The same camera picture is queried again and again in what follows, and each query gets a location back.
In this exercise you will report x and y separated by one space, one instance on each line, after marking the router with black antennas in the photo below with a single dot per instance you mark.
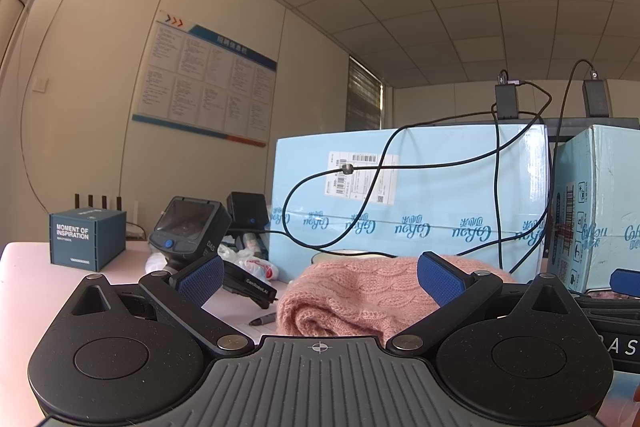
91 202

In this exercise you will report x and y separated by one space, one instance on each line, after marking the black device with blue button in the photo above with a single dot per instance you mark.
190 217

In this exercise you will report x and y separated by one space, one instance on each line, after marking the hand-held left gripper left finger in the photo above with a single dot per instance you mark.
200 279

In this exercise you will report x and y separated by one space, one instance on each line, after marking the wall poster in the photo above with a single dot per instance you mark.
205 77

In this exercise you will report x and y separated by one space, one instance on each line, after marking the black pen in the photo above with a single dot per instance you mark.
263 318

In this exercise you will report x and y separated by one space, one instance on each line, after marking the white wall switch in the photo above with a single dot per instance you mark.
40 84

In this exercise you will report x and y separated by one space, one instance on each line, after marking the white plastic bag red print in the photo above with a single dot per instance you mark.
255 266

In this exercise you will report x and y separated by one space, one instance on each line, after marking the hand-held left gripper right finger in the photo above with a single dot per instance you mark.
440 279

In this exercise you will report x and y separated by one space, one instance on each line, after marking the black power adapter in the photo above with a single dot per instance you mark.
506 99
596 97

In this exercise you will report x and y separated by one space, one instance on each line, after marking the small dark blue box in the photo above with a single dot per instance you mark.
85 237

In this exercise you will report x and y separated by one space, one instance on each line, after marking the black camera cube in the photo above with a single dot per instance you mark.
247 209

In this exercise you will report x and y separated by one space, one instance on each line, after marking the light blue box with barcode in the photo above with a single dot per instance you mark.
600 207

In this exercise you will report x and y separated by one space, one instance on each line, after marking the pink knitted sweater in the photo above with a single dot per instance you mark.
350 292

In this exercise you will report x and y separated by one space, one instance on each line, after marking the window blind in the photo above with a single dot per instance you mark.
364 94

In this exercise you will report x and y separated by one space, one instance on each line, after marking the large light blue cardboard box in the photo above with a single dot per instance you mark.
425 187

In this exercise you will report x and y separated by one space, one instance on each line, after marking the crumpled white tissue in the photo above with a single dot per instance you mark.
156 263

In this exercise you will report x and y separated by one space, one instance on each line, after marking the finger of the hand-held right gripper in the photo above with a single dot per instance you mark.
626 280

